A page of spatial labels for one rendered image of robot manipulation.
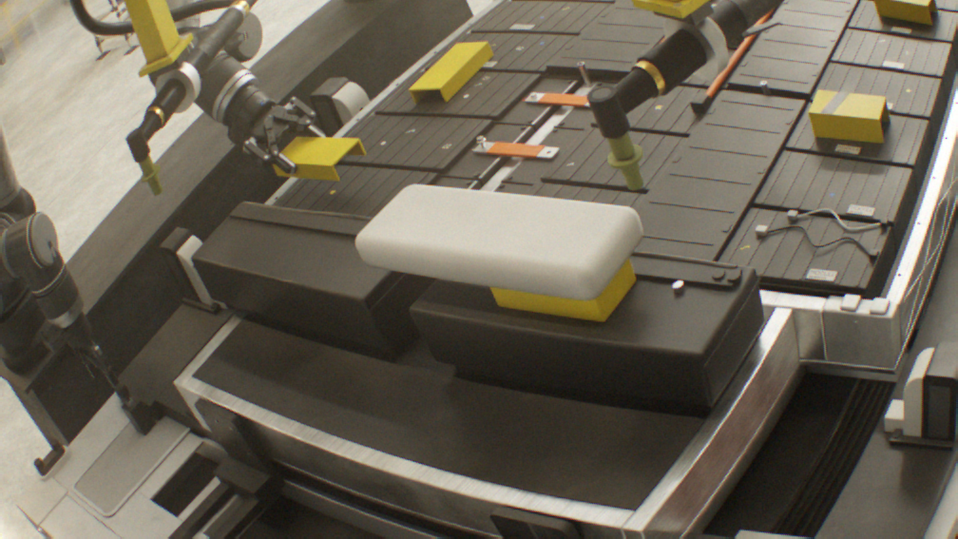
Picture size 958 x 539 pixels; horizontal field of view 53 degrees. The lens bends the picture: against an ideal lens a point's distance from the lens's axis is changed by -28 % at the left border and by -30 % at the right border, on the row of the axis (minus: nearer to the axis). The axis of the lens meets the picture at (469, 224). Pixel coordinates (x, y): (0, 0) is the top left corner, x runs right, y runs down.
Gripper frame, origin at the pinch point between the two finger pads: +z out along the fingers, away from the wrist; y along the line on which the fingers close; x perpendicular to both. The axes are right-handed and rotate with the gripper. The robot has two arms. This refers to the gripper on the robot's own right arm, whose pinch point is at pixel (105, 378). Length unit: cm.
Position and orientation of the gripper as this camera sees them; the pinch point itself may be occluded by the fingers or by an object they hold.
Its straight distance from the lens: 225.5
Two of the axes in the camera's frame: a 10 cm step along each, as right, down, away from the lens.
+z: 3.5, 7.9, 5.0
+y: -7.6, -0.6, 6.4
